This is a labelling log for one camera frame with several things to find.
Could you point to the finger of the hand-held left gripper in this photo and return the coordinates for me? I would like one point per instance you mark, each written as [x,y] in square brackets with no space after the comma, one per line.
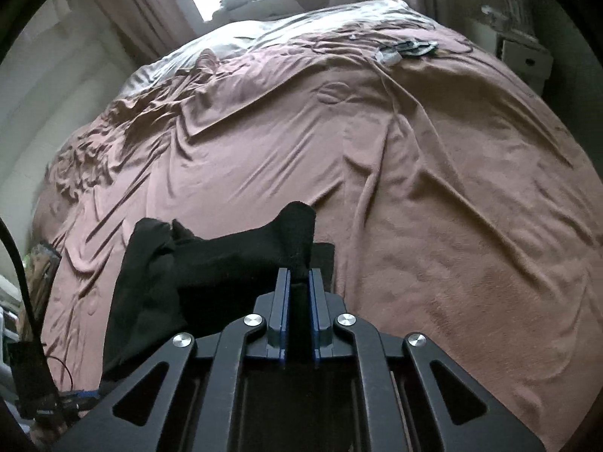
[82,395]

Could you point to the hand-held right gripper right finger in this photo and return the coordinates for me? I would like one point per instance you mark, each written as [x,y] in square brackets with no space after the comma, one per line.
[313,320]

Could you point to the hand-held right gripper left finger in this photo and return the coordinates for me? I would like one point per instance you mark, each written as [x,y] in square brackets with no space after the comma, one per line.
[284,320]

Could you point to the black sweater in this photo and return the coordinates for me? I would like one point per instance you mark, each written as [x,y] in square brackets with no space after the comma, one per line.
[212,268]

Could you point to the brown fleece blanket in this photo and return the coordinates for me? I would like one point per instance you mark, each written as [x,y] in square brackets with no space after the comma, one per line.
[424,197]

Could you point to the small white item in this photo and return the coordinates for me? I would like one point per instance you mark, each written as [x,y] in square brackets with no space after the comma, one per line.
[388,56]

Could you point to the dark striped item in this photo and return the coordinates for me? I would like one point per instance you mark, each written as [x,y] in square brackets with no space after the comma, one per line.
[410,47]

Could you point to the white cardboard box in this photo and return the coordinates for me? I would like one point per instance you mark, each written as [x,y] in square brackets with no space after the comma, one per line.
[527,59]

